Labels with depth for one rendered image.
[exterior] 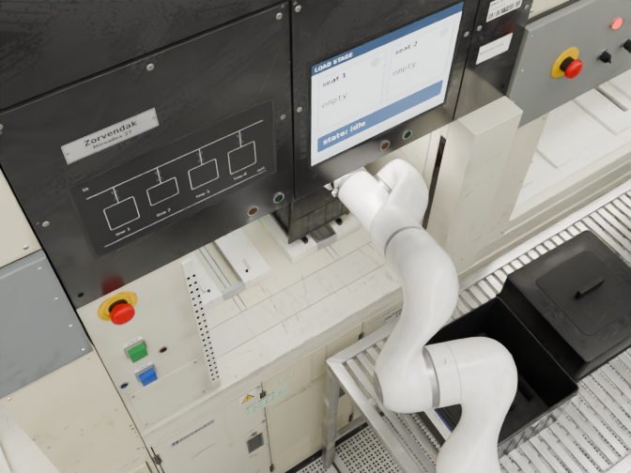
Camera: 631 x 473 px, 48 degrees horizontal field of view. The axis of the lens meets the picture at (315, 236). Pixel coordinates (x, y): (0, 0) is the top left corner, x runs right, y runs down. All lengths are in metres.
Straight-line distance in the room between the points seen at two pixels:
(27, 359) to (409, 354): 0.59
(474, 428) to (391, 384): 0.15
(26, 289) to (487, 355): 0.69
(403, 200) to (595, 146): 0.95
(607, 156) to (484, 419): 1.18
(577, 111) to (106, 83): 1.65
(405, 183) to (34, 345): 0.71
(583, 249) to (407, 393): 0.94
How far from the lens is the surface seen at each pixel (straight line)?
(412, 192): 1.38
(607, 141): 2.23
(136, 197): 1.03
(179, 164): 1.02
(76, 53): 0.85
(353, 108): 1.16
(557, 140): 2.18
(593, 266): 1.94
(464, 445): 1.17
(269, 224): 1.83
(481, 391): 1.17
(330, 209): 1.73
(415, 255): 1.15
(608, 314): 1.87
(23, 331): 1.14
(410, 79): 1.21
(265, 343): 1.68
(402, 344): 1.13
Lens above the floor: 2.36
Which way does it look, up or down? 54 degrees down
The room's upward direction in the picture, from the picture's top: 1 degrees clockwise
